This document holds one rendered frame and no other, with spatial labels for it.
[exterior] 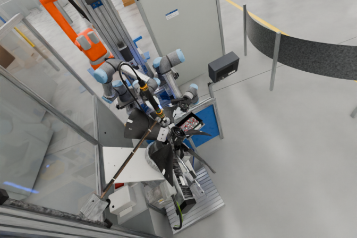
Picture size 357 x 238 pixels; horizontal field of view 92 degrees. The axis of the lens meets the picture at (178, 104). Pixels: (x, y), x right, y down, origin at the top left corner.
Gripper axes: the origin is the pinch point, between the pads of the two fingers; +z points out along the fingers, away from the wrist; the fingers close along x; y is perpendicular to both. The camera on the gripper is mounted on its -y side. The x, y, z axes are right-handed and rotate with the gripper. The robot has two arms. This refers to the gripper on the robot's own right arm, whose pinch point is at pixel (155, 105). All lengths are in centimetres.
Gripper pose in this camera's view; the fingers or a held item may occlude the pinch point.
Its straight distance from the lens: 108.1
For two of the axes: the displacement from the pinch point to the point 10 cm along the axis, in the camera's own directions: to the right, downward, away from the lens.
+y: 3.0, 6.4, 7.0
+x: -8.0, 5.8, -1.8
